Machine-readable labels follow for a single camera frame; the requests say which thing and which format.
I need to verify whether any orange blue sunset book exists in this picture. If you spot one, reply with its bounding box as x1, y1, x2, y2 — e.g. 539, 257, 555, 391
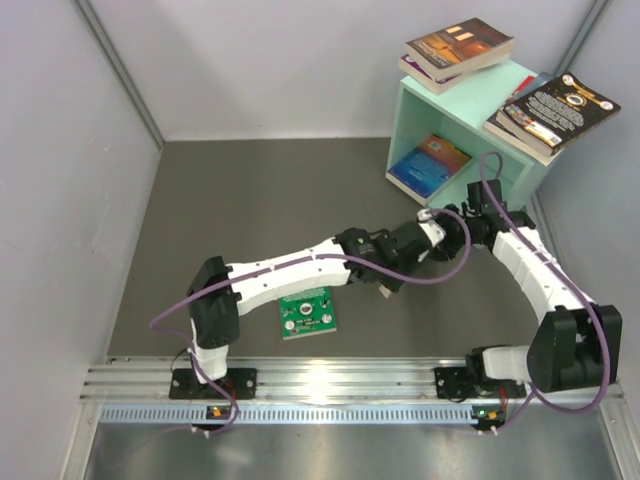
385, 134, 472, 205

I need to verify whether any purple Roald Dahl book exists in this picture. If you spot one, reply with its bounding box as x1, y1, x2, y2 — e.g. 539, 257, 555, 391
399, 54, 465, 95

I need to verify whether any blue starry night book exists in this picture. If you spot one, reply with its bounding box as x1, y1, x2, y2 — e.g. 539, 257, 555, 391
482, 72, 564, 166

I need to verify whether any Edward Tulane dark book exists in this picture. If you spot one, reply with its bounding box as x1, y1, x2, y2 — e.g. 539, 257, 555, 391
405, 18, 515, 81

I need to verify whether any black back cover book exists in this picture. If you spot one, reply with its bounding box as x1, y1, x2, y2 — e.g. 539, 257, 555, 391
497, 71, 621, 157

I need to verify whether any red Treehouse book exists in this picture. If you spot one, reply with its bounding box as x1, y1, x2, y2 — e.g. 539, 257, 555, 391
504, 75, 536, 104

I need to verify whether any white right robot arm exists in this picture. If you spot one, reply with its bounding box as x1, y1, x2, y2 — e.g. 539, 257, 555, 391
438, 180, 622, 393

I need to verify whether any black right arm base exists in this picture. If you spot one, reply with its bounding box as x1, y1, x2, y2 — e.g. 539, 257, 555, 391
433, 367, 527, 403

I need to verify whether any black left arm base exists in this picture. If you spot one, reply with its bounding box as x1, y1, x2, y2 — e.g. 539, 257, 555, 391
168, 367, 259, 401

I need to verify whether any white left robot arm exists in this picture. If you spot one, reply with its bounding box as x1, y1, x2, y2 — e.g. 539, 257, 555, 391
187, 215, 446, 385

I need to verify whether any green back cover book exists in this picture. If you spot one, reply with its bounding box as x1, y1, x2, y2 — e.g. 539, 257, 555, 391
278, 287, 337, 340

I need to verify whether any mint green cube shelf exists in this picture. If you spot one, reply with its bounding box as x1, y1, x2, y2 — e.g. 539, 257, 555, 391
385, 61, 551, 210

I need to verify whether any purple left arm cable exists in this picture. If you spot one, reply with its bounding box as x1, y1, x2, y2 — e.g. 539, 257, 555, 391
149, 208, 473, 436

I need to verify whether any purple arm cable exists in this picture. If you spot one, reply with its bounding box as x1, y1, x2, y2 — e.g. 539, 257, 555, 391
149, 208, 473, 436
478, 152, 614, 435

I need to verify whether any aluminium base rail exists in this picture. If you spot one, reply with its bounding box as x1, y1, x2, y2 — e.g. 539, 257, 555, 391
74, 355, 626, 426

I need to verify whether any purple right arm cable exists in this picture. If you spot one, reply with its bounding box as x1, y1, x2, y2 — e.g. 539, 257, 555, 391
478, 152, 614, 435

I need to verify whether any right aluminium frame post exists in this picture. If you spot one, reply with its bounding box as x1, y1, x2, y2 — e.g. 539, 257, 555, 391
553, 0, 613, 76

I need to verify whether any aluminium corner frame post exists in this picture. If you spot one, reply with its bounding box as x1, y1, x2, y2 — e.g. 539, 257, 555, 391
71, 0, 165, 151

